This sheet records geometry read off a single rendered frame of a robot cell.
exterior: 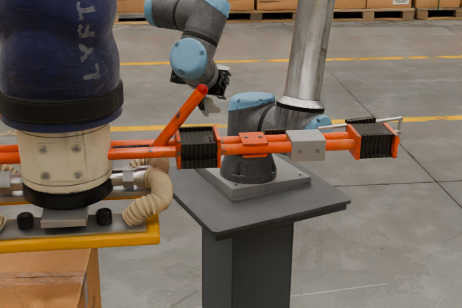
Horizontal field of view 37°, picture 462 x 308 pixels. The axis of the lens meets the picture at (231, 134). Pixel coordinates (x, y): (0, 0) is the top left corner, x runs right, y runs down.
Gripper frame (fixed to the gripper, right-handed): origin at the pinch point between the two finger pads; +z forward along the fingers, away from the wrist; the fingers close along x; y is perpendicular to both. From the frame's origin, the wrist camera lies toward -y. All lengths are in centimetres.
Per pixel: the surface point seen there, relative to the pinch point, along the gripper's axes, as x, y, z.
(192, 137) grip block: -21, 14, -60
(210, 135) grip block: -20, 17, -59
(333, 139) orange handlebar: -15, 40, -51
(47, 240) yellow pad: -45, -4, -74
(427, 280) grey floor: -43, 82, 141
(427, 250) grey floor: -30, 82, 166
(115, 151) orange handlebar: -27, 2, -67
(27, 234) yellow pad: -45, -8, -74
